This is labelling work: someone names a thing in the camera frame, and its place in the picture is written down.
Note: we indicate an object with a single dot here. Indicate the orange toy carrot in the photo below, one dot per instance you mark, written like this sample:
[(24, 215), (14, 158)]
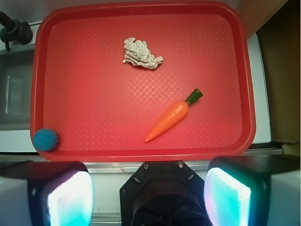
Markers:
[(173, 115)]

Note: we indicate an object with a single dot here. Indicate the crumpled white paper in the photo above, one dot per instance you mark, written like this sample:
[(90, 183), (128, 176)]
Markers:
[(138, 54)]

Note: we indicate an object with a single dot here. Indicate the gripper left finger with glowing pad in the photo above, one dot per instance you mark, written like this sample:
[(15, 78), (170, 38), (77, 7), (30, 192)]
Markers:
[(45, 194)]

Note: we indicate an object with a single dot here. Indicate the grey metal sink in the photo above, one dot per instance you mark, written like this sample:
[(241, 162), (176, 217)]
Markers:
[(15, 87)]

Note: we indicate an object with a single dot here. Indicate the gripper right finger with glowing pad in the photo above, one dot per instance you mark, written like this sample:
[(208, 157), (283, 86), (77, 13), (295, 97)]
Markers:
[(263, 190)]

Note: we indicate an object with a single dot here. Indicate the red plastic tray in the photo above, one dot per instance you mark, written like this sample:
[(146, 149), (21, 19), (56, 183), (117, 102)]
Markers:
[(102, 109)]

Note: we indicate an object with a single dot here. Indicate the blue ball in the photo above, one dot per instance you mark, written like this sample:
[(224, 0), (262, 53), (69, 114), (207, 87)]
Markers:
[(45, 140)]

